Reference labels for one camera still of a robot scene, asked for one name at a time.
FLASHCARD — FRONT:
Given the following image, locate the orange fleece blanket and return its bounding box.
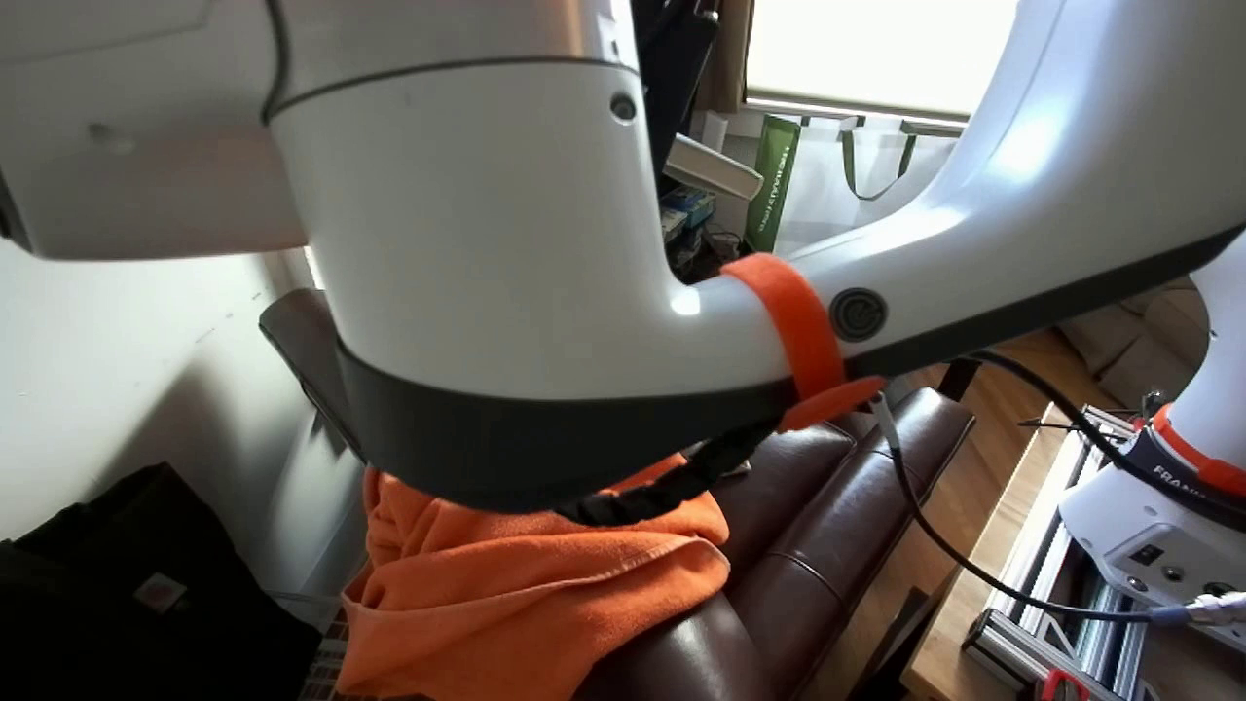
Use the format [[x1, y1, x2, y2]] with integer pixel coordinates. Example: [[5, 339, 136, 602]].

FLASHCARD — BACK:
[[332, 443, 737, 701]]

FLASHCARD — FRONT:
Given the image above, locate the brown leather sofa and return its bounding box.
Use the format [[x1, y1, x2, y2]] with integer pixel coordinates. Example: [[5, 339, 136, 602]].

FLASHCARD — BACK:
[[567, 380, 976, 701]]

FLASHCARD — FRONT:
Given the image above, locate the black fabric bag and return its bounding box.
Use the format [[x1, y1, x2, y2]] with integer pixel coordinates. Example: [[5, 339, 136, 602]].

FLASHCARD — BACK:
[[0, 460, 326, 701]]

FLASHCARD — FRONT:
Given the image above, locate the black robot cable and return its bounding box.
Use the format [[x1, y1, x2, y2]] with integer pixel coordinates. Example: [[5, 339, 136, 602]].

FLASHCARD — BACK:
[[867, 345, 1246, 629]]

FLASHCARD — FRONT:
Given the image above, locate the black flat television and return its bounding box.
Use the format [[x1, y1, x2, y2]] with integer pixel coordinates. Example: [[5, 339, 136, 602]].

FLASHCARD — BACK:
[[636, 0, 726, 130]]

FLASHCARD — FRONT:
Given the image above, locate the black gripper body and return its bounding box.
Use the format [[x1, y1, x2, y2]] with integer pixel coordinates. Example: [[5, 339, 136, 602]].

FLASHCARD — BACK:
[[566, 417, 788, 529]]

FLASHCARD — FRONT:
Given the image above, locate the aluminium rail frame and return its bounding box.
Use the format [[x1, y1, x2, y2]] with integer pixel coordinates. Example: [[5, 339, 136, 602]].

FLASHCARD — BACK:
[[959, 402, 1171, 701]]

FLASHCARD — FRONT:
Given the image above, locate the orange velcro strap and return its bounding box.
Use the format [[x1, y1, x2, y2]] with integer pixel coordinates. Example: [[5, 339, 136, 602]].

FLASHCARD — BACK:
[[717, 250, 888, 430]]

